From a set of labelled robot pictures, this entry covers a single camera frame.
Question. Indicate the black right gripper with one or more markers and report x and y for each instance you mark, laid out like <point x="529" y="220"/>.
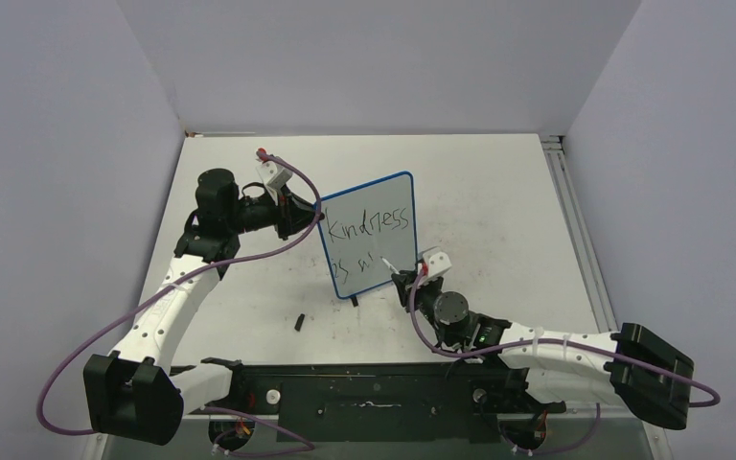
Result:
<point x="406" y="280"/>

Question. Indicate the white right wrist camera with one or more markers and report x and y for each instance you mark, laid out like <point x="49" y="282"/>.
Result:
<point x="435" y="262"/>

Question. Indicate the blue framed whiteboard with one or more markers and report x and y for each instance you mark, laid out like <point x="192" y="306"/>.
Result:
<point x="364" y="223"/>

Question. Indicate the black marker cap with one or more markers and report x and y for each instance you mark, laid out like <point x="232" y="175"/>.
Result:
<point x="299" y="322"/>

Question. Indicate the aluminium rail right side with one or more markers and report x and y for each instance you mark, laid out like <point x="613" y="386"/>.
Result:
<point x="596" y="290"/>

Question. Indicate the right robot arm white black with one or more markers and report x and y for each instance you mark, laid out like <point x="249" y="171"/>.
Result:
<point x="632" y="368"/>

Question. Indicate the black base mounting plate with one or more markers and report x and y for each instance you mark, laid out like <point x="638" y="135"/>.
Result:
<point x="408" y="402"/>

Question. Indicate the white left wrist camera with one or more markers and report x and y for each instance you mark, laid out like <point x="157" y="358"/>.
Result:
<point x="273" y="175"/>

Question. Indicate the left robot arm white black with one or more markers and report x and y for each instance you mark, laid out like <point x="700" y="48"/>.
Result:
<point x="131" y="391"/>

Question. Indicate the white marker pen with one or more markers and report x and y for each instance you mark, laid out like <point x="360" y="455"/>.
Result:
<point x="390" y="266"/>

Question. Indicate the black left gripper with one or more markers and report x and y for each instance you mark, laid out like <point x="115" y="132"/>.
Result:
<point x="292" y="213"/>

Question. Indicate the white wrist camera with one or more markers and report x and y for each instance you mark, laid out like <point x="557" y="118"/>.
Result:
<point x="273" y="175"/>
<point x="435" y="262"/>

